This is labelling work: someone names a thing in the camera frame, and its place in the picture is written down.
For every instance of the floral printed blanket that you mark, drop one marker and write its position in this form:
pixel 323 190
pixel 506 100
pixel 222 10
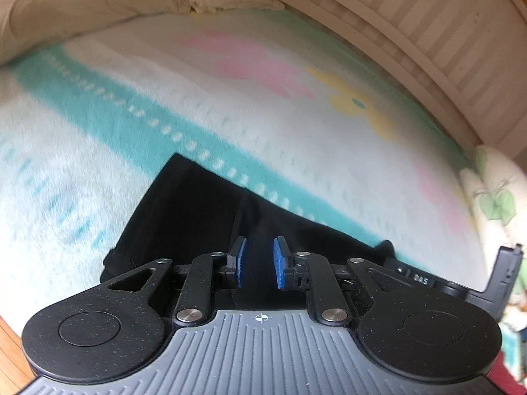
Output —
pixel 206 103

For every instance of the person's right forearm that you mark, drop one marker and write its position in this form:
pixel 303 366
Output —
pixel 504 372

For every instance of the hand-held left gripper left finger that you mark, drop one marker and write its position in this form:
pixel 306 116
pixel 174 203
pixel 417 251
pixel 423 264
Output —
pixel 238 263

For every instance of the black pants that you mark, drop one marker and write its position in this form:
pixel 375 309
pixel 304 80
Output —
pixel 193 214

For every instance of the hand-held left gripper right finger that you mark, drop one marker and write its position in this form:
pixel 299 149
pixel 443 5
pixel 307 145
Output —
pixel 280 263

